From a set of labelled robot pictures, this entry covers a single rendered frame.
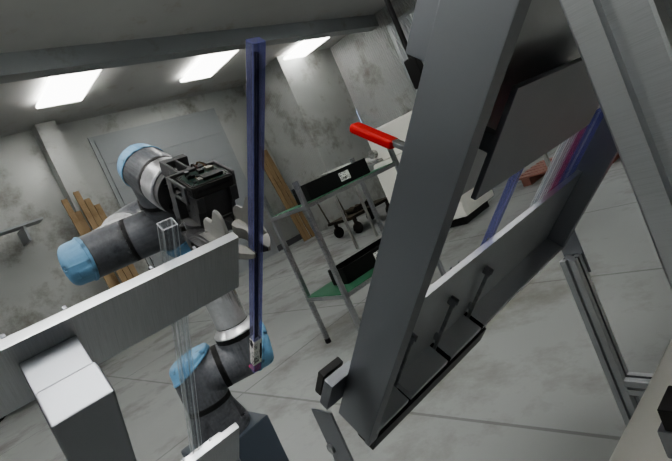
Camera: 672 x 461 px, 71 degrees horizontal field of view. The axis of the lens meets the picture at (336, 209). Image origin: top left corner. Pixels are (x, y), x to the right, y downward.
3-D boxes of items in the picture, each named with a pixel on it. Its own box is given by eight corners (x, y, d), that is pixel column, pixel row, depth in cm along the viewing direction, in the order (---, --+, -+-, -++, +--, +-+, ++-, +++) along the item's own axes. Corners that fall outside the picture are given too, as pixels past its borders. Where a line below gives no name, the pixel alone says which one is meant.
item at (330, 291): (325, 343, 325) (258, 198, 317) (406, 283, 380) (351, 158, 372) (367, 346, 289) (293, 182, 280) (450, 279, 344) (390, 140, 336)
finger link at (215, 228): (225, 230, 50) (190, 202, 57) (234, 274, 53) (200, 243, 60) (250, 220, 52) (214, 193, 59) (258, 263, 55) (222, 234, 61)
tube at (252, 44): (254, 373, 71) (249, 368, 72) (261, 368, 72) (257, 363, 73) (252, 43, 39) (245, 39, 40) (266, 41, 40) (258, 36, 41)
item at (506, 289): (376, 434, 70) (342, 400, 74) (560, 251, 110) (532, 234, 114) (377, 430, 70) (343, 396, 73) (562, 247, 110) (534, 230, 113)
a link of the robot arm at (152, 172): (147, 211, 71) (196, 193, 76) (160, 221, 68) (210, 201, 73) (134, 166, 67) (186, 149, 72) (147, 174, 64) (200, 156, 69)
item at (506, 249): (365, 417, 71) (349, 402, 73) (552, 241, 111) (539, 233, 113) (389, 340, 59) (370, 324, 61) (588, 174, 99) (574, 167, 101)
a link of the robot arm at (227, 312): (226, 376, 131) (138, 197, 120) (274, 350, 135) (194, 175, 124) (231, 395, 120) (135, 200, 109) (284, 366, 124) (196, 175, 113)
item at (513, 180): (463, 300, 88) (456, 296, 89) (467, 297, 89) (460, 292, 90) (583, 24, 57) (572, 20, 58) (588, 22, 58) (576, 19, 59)
